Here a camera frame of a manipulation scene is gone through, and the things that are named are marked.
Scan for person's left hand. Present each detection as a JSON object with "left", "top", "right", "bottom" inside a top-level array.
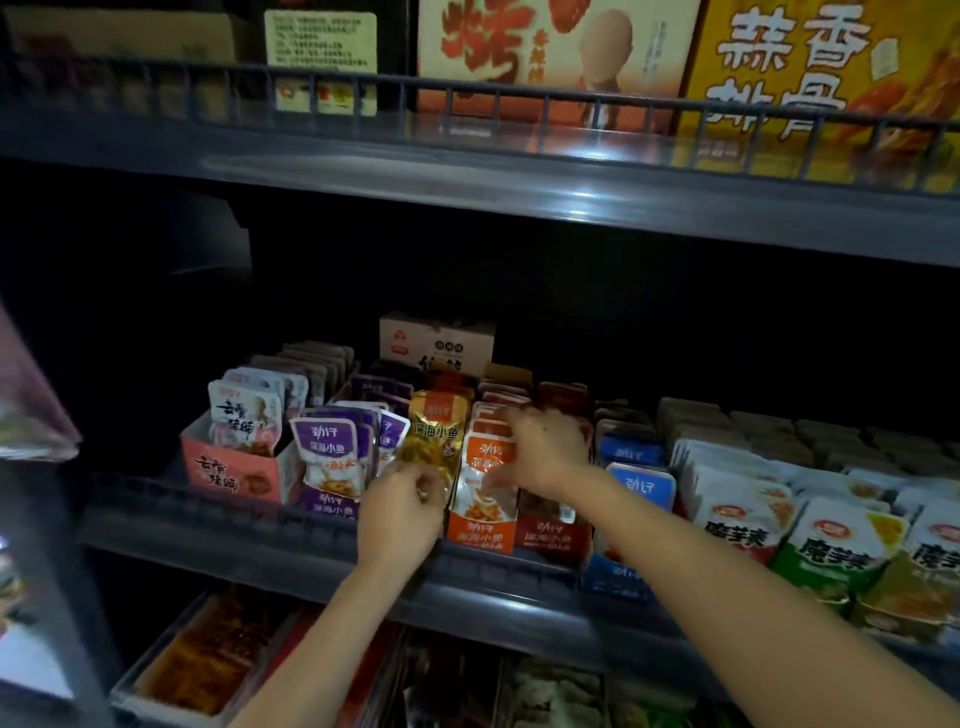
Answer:
[{"left": 357, "top": 457, "right": 452, "bottom": 579}]

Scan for person's right hand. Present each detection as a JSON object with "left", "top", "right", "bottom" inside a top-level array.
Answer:
[{"left": 487, "top": 405, "right": 599, "bottom": 500}]

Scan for pink white display carton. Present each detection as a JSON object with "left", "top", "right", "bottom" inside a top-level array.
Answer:
[{"left": 180, "top": 340, "right": 359, "bottom": 507}]

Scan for grey metal store shelf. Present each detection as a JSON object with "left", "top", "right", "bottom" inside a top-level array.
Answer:
[{"left": 0, "top": 52, "right": 960, "bottom": 728}]

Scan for person's left forearm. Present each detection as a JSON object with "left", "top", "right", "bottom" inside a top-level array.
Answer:
[{"left": 228, "top": 558, "right": 429, "bottom": 728}]

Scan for person's right forearm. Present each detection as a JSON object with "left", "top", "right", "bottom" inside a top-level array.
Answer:
[{"left": 562, "top": 465, "right": 960, "bottom": 728}]

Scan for pile of red snack packets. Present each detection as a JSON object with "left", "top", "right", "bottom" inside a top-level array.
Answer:
[{"left": 337, "top": 622, "right": 407, "bottom": 728}]

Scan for row of snack display cartons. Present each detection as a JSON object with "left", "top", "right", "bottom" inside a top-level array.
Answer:
[{"left": 288, "top": 312, "right": 960, "bottom": 647}]

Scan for dark orange snack packs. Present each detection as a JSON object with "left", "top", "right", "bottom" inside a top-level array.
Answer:
[{"left": 142, "top": 592, "right": 272, "bottom": 714}]

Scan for clear plastic tray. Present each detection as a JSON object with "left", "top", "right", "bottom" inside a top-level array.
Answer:
[{"left": 108, "top": 588, "right": 287, "bottom": 728}]

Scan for purple clear hanging snack bag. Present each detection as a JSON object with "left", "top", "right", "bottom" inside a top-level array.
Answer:
[{"left": 0, "top": 300, "right": 84, "bottom": 464}]

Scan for yellow label dark carton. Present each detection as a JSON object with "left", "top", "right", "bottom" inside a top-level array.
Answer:
[{"left": 262, "top": 7, "right": 381, "bottom": 119}]

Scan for orange yellow printed carton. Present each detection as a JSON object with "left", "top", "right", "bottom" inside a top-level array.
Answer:
[{"left": 672, "top": 0, "right": 960, "bottom": 194}]

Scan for plain brown carton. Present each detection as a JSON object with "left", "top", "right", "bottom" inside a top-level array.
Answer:
[{"left": 7, "top": 7, "right": 257, "bottom": 122}]

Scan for hanging string of colourful packs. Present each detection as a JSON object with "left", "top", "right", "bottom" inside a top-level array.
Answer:
[{"left": 0, "top": 540, "right": 24, "bottom": 632}]

